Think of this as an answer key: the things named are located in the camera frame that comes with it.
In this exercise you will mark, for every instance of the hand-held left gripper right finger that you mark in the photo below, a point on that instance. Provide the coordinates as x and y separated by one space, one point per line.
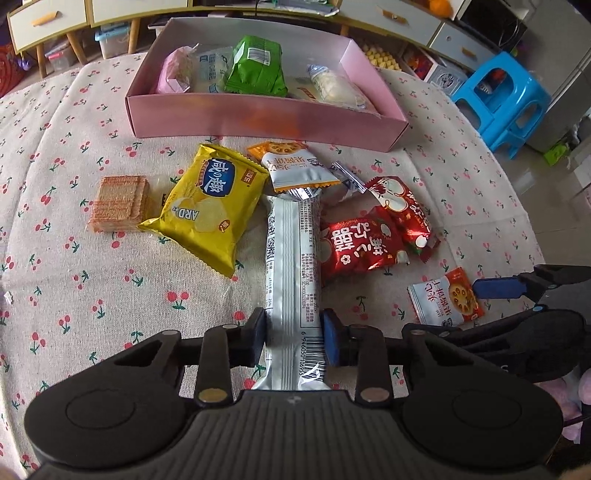
330 337

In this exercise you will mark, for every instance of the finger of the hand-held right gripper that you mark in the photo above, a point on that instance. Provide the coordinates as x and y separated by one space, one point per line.
494 330
498 287

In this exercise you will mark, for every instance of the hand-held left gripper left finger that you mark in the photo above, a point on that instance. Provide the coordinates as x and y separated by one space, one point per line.
258 334

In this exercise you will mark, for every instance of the orange white biscuit packet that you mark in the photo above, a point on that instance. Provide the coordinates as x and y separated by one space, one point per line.
443 297
293 168

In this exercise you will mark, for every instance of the long silver snack packet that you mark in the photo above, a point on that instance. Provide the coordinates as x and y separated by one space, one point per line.
293 277

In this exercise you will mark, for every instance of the red apple print packet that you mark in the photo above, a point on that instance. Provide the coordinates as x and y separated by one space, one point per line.
406 212
360 247

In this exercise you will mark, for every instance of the yellow chips packet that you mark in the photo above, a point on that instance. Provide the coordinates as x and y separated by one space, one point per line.
207 212

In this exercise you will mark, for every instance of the silver blue chocolate packet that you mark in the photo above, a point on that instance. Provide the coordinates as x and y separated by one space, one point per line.
348 182

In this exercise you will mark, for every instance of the clear wafer biscuit packet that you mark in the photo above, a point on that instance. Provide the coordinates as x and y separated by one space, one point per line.
120 205

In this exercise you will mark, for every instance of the pink cardboard box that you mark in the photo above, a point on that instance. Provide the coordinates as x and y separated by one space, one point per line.
277 122

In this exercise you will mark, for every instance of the clear cake packet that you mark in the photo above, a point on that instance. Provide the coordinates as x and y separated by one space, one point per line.
334 87

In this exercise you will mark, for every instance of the white cream cake packet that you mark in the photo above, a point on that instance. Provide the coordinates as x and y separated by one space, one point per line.
210 71

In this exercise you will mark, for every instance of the green snack packet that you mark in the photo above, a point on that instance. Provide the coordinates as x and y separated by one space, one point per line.
256 67

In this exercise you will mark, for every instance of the pink snack packet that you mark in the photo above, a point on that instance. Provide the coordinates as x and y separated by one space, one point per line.
173 74

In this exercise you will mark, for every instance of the pink fuzzy clothing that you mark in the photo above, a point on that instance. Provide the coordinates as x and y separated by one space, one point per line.
558 406

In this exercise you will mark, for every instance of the cherry print tablecloth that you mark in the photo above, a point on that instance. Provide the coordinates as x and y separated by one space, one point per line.
92 300

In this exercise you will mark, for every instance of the blue plastic stool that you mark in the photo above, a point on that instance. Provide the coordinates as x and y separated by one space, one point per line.
498 101

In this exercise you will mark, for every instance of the white printed crate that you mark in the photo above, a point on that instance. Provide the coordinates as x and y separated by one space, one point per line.
441 76

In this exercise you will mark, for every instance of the yellow egg tray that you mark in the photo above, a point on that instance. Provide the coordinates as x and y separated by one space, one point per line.
378 57

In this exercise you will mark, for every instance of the white microwave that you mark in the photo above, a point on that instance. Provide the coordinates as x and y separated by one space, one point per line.
494 21

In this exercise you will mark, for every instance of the wooden cabinet white drawers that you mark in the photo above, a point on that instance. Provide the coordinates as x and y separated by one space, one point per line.
397 18

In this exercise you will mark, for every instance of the orange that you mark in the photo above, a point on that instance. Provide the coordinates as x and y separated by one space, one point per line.
438 5

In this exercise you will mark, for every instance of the clear storage box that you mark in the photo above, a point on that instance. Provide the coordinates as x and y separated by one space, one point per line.
113 41
60 57

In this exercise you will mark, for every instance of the red printed bag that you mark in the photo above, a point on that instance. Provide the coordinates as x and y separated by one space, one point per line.
9 69

